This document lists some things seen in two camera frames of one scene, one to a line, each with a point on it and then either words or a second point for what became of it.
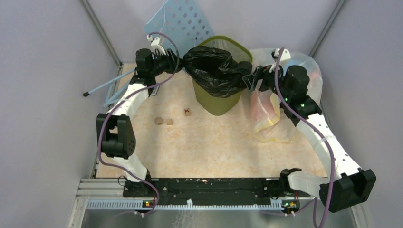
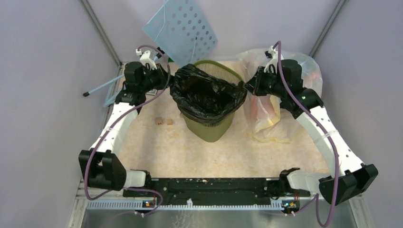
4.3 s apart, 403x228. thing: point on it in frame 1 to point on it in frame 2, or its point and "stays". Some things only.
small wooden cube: (159, 121) stays
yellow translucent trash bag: (268, 121) stays
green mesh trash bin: (211, 104) to (213, 132)
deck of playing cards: (155, 90) stays
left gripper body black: (163, 63) to (154, 79)
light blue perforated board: (182, 23) stays
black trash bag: (215, 69) to (205, 96)
